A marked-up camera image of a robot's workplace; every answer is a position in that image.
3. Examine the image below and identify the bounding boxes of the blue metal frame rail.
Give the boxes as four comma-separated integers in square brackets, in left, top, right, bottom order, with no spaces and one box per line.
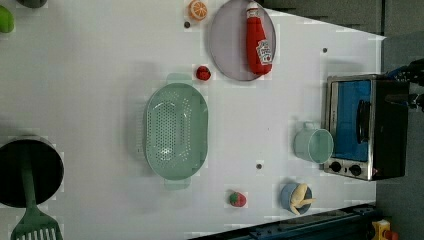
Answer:
[191,204,382,240]

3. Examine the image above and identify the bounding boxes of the mint green plastic strainer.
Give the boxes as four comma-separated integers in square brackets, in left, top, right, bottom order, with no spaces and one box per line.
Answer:
[144,73,208,191]

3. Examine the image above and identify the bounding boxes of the grey round plate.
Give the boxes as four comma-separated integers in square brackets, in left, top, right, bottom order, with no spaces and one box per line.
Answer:
[208,0,276,81]

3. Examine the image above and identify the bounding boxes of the red strawberry toy upper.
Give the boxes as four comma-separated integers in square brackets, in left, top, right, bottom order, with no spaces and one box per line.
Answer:
[196,66,211,81]

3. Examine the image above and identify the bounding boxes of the red strawberry toy lower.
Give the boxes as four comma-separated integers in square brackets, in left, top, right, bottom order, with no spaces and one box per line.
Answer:
[229,192,247,207]

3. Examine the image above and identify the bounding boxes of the green slotted spatula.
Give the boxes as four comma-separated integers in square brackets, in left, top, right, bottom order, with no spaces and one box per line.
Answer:
[10,145,63,240]

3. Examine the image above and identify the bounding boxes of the blue bowl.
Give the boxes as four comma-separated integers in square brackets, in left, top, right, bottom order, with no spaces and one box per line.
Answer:
[280,183,313,215]

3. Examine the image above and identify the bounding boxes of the dark cup at top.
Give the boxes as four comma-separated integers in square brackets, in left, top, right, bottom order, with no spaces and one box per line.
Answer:
[17,0,47,9]

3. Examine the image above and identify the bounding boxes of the black cup with spatula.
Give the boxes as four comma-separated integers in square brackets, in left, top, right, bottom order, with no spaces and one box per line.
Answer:
[0,135,64,208]

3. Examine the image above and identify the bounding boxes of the red strawberry toy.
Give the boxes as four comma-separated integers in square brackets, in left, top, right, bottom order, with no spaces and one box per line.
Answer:
[229,192,247,207]
[196,66,211,81]

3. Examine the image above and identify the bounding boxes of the black toaster oven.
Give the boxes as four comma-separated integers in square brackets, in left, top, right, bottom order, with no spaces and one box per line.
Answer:
[324,74,409,181]

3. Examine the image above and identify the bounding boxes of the mint green mug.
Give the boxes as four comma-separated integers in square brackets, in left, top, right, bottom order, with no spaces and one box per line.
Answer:
[293,122,334,164]

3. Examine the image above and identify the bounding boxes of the green cylinder object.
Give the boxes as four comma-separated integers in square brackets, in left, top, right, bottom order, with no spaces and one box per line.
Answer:
[0,6,15,33]

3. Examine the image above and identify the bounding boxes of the orange slice toy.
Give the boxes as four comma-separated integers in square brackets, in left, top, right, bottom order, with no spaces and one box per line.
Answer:
[188,0,208,21]

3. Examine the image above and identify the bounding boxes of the peeled banana toy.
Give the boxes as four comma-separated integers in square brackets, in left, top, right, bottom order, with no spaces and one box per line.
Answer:
[290,183,316,215]

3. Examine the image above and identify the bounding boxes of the red ketchup bottle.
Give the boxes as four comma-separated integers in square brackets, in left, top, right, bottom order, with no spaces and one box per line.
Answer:
[246,1,273,76]

